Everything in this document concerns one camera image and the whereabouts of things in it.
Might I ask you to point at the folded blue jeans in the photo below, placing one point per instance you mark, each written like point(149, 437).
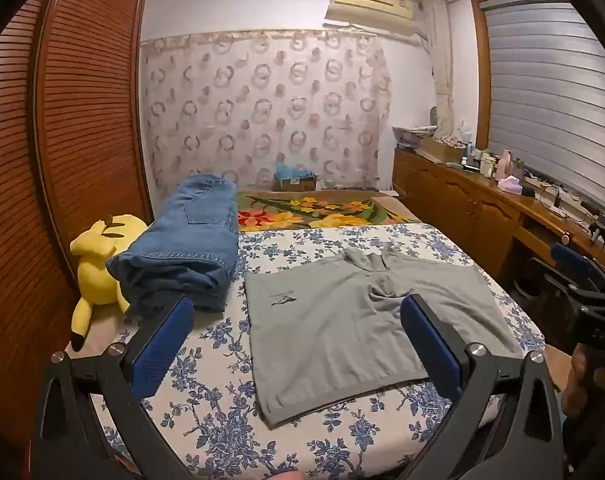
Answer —
point(187, 240)

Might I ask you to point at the person's right forearm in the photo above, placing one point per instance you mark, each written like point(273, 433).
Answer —
point(594, 447)

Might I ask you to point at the yellow plush toy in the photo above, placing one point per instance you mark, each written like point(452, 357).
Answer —
point(100, 270)

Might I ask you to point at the stack of papers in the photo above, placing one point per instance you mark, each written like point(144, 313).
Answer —
point(412, 136)

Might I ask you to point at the pink tissue box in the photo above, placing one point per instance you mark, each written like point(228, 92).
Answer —
point(509, 185)

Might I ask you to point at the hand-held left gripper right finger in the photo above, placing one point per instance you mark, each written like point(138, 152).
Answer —
point(432, 351)

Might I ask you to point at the open cardboard box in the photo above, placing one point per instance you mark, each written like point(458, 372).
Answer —
point(440, 149)

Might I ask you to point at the beige air conditioner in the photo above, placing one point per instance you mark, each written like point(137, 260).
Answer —
point(367, 7)

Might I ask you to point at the cardboard box with blue cloth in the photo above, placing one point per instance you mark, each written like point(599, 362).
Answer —
point(295, 177)

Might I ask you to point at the grey pants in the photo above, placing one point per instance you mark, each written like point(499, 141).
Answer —
point(332, 335)

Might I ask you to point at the person's right hand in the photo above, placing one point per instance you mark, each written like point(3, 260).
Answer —
point(579, 385)

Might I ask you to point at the brown louvred wooden wardrobe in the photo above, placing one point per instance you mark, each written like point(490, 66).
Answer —
point(67, 135)

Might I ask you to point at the black waste bin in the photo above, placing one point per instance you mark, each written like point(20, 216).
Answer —
point(529, 282)

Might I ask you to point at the wooden cabinet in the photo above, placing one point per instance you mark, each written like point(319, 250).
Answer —
point(462, 200)

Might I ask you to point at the blue floral bedsheet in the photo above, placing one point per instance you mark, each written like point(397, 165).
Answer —
point(217, 400)

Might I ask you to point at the pink bottle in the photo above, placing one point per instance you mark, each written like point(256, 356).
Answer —
point(506, 164)

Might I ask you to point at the tied beige curtain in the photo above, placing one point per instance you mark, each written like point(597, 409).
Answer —
point(442, 70)

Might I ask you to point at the colourful flower blanket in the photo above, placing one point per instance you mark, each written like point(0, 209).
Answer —
point(327, 210)

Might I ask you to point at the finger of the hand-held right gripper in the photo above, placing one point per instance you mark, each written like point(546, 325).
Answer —
point(574, 258)
point(567, 287)

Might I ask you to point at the circle patterned wall curtain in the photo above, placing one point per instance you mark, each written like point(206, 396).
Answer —
point(262, 110)

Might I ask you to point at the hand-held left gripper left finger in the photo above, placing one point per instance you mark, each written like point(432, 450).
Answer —
point(161, 347)

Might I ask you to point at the white jar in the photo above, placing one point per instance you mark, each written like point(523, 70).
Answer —
point(488, 165)

